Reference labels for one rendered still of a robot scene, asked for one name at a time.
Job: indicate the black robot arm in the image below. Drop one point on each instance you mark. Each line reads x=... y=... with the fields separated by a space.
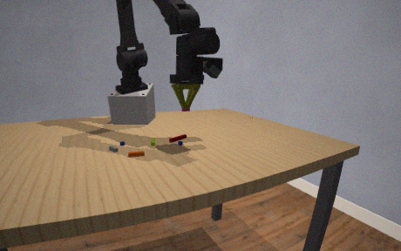
x=200 y=41

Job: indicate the grey rectangular bar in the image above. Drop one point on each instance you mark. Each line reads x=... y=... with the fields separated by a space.
x=113 y=148

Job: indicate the red rod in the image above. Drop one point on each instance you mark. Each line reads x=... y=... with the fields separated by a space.
x=178 y=138

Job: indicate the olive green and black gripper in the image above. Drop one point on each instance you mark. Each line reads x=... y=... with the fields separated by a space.
x=183 y=66

